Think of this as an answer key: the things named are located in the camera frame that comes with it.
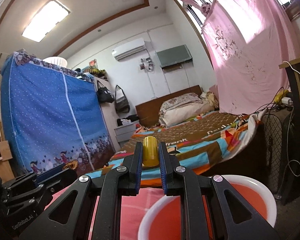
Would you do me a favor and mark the blue fabric wardrobe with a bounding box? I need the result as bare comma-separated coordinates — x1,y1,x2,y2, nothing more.
0,52,114,177

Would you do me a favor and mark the folded floral bedding pile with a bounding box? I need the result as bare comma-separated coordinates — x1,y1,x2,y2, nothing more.
159,91,219,127

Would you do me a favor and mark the grey white hanging bag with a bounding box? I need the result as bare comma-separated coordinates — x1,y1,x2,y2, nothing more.
114,85,130,114

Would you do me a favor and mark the orange white trash bin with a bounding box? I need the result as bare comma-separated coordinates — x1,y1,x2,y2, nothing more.
138,175,279,239

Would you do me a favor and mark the white air conditioner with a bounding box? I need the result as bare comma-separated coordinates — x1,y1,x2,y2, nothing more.
111,38,146,61

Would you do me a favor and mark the wooden desk shelf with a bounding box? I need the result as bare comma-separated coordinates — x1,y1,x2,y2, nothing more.
279,57,300,204

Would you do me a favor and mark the white round lampshade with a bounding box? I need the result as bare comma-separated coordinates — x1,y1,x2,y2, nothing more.
43,56,68,68

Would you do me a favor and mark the grey bedside drawer cabinet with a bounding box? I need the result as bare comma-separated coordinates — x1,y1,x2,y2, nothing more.
114,121,139,145

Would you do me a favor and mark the wooden cabinet left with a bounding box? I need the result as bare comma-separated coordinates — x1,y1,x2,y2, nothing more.
0,140,14,183

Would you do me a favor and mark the green wall panel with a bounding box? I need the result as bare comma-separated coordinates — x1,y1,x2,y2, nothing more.
156,45,192,68

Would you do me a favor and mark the ceiling light panel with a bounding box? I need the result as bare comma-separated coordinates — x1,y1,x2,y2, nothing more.
22,0,70,43

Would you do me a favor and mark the yellow power strip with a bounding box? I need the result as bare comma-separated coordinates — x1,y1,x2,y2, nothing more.
273,88,289,104

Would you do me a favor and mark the black mesh fan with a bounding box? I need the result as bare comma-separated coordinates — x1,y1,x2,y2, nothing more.
262,109,291,200

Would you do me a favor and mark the white cable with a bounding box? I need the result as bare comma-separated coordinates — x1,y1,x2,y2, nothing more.
282,60,300,84

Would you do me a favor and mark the colourful patchwork bed quilt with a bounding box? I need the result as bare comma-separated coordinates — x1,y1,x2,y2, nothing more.
89,111,261,178

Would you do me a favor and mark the black hanging bag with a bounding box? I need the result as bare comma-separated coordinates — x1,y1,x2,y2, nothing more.
97,81,115,103

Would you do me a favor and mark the pink curtain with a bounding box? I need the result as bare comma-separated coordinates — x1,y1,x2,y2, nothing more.
181,0,300,115

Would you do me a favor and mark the yellow plastic cap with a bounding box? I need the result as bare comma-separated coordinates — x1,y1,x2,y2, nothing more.
142,136,159,167

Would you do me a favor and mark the wooden bed headboard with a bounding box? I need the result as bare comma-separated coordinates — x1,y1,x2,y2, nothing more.
135,85,202,127

